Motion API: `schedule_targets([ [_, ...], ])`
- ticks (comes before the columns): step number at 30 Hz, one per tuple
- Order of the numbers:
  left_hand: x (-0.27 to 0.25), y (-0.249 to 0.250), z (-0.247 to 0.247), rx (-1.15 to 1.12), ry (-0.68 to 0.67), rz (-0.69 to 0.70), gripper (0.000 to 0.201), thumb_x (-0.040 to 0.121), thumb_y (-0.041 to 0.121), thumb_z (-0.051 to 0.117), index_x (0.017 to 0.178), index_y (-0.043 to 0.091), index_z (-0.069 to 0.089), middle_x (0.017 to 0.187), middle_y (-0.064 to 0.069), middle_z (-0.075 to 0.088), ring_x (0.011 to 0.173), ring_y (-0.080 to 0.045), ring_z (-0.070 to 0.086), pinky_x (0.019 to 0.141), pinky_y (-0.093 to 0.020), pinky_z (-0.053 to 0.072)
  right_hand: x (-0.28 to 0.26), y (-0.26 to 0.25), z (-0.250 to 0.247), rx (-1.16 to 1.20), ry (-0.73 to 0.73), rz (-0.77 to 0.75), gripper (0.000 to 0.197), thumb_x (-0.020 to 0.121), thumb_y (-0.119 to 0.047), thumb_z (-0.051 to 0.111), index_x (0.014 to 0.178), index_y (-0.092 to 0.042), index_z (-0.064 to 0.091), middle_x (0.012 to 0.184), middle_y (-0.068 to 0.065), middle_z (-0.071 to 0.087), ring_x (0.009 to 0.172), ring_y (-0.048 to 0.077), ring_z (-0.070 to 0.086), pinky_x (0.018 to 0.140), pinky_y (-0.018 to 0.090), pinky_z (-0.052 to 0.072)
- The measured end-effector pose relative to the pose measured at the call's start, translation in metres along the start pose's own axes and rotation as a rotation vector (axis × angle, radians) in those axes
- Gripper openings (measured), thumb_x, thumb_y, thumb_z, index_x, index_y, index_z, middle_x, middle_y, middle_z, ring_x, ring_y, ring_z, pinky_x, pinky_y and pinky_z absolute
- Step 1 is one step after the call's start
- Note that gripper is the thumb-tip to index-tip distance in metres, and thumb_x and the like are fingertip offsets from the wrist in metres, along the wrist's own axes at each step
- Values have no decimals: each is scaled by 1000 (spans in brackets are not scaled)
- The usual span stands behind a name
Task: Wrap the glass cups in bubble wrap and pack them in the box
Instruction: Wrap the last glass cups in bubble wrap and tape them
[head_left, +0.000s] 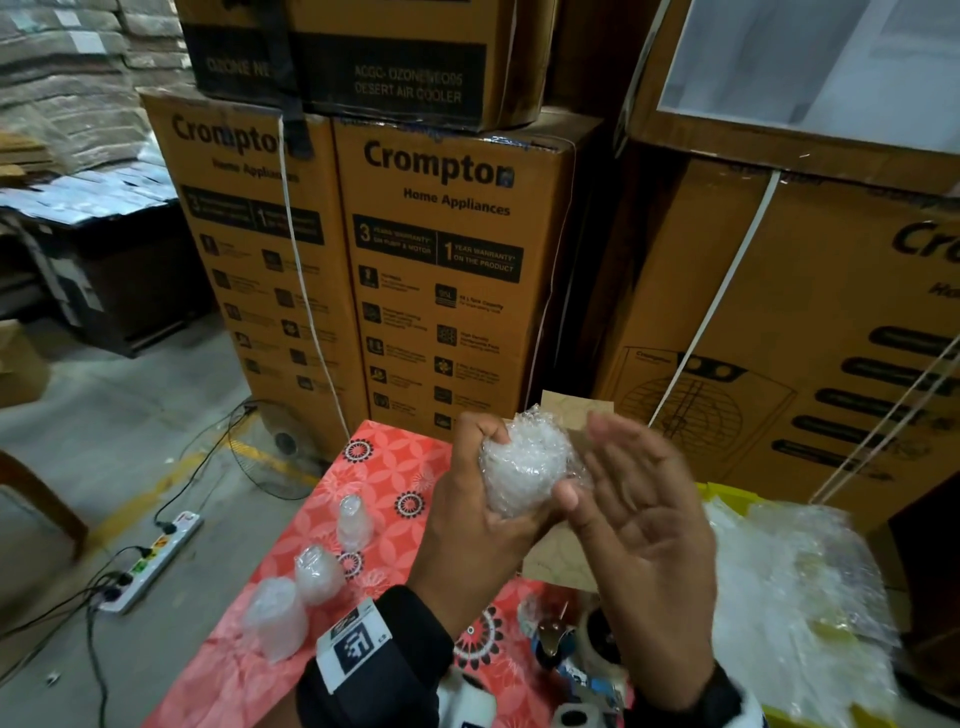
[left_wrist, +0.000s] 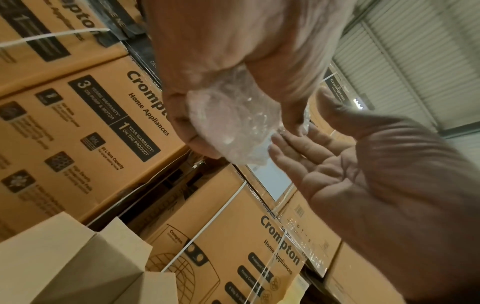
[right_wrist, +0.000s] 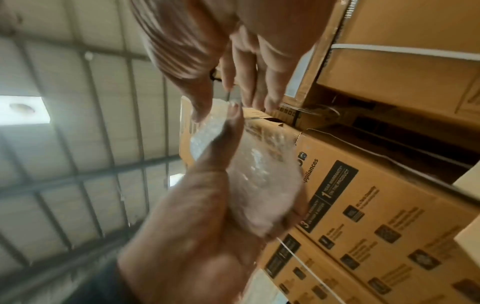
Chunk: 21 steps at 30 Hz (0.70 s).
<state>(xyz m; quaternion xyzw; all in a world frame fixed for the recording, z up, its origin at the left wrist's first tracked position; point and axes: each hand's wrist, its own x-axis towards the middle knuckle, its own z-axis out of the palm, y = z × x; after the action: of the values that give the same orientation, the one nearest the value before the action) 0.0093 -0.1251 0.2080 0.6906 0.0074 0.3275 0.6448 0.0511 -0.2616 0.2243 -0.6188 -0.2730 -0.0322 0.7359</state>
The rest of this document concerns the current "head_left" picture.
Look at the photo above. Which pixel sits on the person's left hand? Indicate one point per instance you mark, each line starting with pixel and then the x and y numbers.
pixel 465 548

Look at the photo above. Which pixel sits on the person's right hand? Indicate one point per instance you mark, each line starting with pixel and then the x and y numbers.
pixel 653 570

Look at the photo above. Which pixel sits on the small cardboard box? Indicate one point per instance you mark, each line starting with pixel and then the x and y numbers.
pixel 567 563

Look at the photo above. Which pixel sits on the tape dispenser with tape roll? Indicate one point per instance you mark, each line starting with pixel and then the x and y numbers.
pixel 578 660

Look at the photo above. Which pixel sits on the bubble wrap bundle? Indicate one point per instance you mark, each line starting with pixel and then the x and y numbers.
pixel 803 615

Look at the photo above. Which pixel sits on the clear drinking glass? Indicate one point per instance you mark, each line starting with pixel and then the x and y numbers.
pixel 356 522

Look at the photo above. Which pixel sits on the stack of Crompton cartons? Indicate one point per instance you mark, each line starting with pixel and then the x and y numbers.
pixel 450 270

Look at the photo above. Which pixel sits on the pile of flattened cardboard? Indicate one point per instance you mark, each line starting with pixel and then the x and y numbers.
pixel 23 150

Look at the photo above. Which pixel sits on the black wristband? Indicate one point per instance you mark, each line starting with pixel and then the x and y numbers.
pixel 705 708
pixel 375 660

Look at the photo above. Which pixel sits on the orange floral tablecloth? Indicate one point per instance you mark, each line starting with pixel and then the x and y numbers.
pixel 225 675

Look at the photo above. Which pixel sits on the white power strip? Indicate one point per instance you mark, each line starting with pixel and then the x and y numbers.
pixel 150 560

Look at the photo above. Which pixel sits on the brown plastic chair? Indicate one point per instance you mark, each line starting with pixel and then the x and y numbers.
pixel 38 495

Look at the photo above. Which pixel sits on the plain brown floor carton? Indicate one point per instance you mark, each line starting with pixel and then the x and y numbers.
pixel 18 363

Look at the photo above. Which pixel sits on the pile of white papers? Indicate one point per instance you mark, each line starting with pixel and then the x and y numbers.
pixel 83 195

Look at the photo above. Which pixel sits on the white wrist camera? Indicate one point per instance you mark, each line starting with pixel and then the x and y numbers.
pixel 468 701

